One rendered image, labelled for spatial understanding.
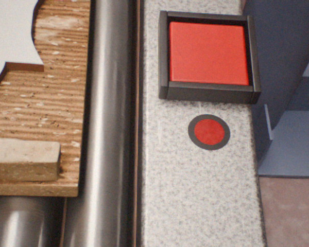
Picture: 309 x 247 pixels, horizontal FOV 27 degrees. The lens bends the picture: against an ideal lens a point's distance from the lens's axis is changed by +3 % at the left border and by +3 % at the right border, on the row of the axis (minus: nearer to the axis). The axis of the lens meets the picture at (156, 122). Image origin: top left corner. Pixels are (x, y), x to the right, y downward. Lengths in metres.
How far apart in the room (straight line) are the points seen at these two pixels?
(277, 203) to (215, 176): 1.07
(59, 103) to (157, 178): 0.09
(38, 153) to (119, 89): 0.11
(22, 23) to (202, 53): 0.14
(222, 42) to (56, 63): 0.13
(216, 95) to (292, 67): 0.91
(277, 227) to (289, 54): 0.40
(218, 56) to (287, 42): 0.82
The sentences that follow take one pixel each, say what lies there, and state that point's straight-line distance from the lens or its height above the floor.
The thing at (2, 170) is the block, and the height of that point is 0.95.
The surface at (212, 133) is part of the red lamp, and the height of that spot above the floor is 0.92.
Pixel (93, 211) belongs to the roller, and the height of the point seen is 0.92.
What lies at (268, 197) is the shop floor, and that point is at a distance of 1.52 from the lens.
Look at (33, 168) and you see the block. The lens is 0.40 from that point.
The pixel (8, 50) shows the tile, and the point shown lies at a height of 0.95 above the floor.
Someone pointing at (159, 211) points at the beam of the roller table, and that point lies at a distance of 0.43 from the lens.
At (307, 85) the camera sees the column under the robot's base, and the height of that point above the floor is 0.12.
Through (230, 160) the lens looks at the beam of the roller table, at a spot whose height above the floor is 0.91.
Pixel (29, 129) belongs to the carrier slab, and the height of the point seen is 0.94.
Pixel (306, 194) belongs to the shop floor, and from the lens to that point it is 1.56.
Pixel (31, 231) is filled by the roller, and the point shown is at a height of 0.92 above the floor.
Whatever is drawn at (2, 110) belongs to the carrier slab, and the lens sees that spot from 0.45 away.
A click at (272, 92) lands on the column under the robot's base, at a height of 0.20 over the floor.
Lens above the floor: 1.30
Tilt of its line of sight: 56 degrees down
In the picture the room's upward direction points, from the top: 11 degrees clockwise
